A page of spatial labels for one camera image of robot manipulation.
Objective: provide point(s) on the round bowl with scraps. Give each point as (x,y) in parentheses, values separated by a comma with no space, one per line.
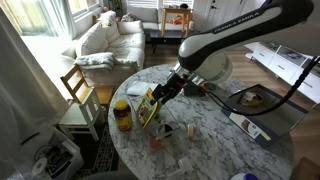
(256,100)

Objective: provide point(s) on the black coffee table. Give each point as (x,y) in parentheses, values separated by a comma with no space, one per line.
(166,34)

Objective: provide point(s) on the clear plastic storage bin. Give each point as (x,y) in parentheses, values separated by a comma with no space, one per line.
(56,156)

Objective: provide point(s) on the white jar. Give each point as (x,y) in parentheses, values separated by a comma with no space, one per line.
(247,97)

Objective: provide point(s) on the pink plastic cup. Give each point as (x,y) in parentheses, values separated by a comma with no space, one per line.
(155,143)

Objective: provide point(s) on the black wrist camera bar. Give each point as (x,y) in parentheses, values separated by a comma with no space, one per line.
(194,90)

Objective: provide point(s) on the dark patterned rug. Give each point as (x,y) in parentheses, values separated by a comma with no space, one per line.
(105,156)

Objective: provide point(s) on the clear plastic stick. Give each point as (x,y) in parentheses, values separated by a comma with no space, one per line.
(170,133)

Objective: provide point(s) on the white plastic fitting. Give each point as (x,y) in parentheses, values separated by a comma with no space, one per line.
(182,165)

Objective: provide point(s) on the white curtain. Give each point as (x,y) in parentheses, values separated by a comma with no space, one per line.
(23,90)

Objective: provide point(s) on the floral cushion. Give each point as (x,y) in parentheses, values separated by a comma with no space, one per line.
(107,18)

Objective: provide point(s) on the wooden side table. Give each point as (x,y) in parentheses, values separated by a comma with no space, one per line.
(176,11)

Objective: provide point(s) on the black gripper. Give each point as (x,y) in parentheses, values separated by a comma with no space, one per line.
(172,86)

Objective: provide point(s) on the dark green round lid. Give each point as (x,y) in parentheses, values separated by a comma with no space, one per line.
(212,86)

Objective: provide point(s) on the brown bottle yellow lid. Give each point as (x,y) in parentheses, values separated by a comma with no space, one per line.
(123,116)

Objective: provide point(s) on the white folded paper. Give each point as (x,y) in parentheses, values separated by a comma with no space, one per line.
(138,88)

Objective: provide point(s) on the green picture book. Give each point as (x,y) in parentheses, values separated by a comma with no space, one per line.
(146,111)

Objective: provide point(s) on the grey patterned blanket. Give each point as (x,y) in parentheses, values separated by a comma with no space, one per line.
(95,61)

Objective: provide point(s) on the open dark cardboard box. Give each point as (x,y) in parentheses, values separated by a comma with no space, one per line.
(276,116)

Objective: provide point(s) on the light grey sofa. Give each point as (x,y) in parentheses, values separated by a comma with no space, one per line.
(146,16)

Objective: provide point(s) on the white chair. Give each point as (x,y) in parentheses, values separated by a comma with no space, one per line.
(78,116)

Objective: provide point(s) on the white bottle blue label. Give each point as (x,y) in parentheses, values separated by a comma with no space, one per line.
(244,176)

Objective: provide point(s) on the wooden chair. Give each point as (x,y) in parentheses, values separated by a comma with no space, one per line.
(78,85)

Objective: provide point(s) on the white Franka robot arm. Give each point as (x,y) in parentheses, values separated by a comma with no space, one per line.
(230,36)

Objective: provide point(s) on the brown cardboard box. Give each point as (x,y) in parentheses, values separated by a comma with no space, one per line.
(305,170)

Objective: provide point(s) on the white sofa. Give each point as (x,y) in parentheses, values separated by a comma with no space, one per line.
(116,46)

